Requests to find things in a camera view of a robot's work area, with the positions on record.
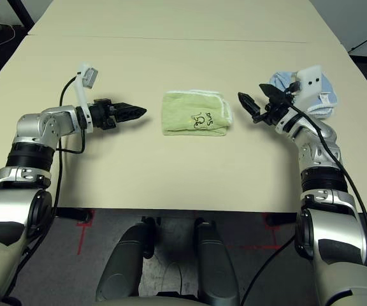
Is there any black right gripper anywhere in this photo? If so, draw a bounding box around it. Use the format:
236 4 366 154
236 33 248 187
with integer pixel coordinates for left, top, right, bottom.
237 84 295 126

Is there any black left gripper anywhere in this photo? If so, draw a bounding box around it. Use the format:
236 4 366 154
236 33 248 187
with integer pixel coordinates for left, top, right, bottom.
87 98 148 131

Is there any green towel with white trim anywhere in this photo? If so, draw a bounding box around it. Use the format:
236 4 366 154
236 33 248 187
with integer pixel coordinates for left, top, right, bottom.
162 90 234 138

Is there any folded light blue towel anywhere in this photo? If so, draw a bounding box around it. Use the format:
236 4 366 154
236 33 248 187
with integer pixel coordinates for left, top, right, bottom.
268 70 340 121

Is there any grey right robot leg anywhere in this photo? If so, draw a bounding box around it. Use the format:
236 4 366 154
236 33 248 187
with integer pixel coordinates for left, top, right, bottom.
193 216 240 305

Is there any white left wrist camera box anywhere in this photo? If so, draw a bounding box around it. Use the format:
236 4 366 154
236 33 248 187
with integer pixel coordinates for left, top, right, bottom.
75 62 101 134

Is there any black left wrist camera cable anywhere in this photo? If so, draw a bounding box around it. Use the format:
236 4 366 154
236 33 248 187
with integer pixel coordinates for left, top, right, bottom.
59 75 88 156

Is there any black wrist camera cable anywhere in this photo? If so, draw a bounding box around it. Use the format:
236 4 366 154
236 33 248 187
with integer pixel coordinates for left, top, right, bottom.
285 85 367 266
59 75 88 156

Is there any black left shoulder cable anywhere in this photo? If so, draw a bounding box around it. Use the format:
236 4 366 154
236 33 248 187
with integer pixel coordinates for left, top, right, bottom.
0 149 64 303

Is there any black shoulder cable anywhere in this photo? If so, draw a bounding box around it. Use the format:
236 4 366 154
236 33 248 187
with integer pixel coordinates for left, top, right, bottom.
240 237 296 306
0 149 64 303

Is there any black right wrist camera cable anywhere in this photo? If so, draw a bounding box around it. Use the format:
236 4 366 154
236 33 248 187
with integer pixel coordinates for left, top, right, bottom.
285 85 367 266

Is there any side table with black frame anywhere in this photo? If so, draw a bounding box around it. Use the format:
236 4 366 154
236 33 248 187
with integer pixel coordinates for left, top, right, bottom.
19 0 38 26

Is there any black right shoulder cable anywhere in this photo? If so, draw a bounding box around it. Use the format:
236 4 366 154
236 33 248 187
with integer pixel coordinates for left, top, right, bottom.
240 237 296 306

